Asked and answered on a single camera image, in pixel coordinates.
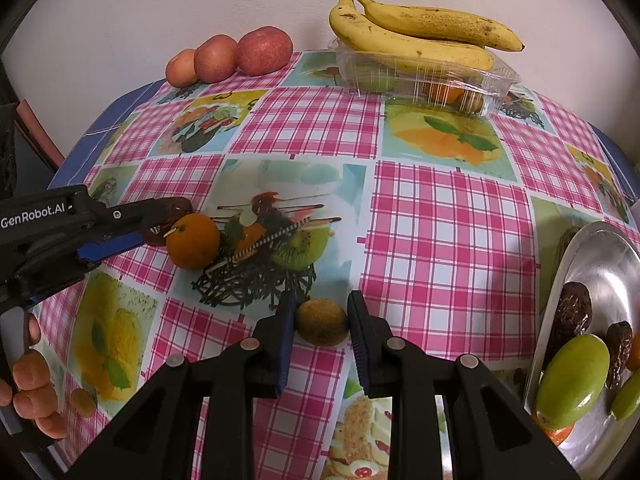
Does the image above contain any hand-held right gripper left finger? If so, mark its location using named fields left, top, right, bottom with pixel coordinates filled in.
left=65, top=290, right=298, bottom=480

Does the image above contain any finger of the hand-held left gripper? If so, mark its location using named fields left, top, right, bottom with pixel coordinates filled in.
left=75, top=232, right=151, bottom=263
left=90, top=196, right=193, bottom=233

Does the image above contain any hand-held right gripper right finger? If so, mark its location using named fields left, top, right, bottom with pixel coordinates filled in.
left=347, top=290, right=581, bottom=480

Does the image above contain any brown-green kiwi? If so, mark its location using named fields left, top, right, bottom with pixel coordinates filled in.
left=295, top=298, right=349, bottom=346

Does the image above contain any small round brown date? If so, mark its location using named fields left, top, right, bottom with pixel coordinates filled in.
left=144, top=197, right=195, bottom=247

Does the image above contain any large green jujube fruit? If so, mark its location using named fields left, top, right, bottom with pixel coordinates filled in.
left=536, top=334, right=612, bottom=429

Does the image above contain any large wrinkled brown date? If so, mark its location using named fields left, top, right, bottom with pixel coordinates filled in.
left=547, top=281, right=593, bottom=361

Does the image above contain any round stainless steel plate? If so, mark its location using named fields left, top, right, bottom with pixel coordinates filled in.
left=522, top=221, right=640, bottom=480

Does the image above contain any person's left hand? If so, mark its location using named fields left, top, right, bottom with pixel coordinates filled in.
left=0, top=312, right=68, bottom=441

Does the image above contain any brown wooden board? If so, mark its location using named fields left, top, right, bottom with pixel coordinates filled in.
left=14, top=100, right=65, bottom=168

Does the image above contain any small pale red apple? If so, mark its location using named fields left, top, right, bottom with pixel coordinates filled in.
left=165, top=49, right=199, bottom=88

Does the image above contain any tiny orange kumquat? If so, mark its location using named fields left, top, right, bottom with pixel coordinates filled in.
left=70, top=388, right=97, bottom=418

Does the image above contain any medium red apple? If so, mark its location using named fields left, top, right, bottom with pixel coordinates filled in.
left=193, top=34, right=239, bottom=83

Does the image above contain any large red apple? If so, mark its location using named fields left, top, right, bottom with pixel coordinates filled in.
left=236, top=26, right=294, bottom=77

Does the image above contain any orange in clear container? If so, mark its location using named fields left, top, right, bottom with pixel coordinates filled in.
left=424, top=82, right=485, bottom=112

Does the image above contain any green fruit in clear container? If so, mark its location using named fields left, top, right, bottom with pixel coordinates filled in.
left=357, top=62, right=401, bottom=93

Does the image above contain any clear plastic container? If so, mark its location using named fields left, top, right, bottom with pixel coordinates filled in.
left=327, top=37, right=522, bottom=117

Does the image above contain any spotted yellow banana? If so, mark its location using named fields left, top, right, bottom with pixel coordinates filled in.
left=329, top=0, right=495, bottom=72
left=350, top=0, right=526, bottom=52

